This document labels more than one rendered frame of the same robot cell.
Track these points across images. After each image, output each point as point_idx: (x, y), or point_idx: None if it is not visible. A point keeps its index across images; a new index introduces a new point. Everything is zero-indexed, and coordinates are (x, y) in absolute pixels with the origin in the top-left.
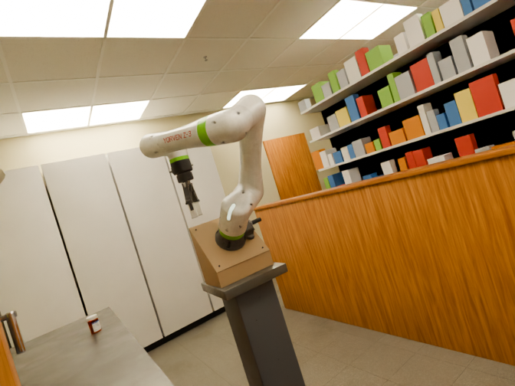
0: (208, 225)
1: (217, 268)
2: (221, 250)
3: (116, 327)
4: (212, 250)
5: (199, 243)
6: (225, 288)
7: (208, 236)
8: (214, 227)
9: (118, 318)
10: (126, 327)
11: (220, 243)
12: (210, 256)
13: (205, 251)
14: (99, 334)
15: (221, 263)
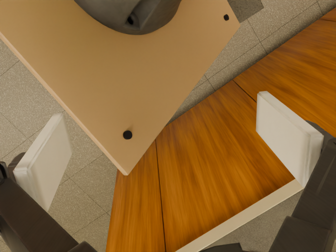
0: (76, 77)
1: (231, 24)
2: (180, 6)
3: (262, 225)
4: (188, 42)
5: (183, 97)
6: (237, 8)
7: (140, 68)
8: (75, 41)
9: (210, 246)
10: (283, 201)
11: (179, 4)
12: (209, 49)
13: (201, 70)
14: (270, 244)
15: (216, 11)
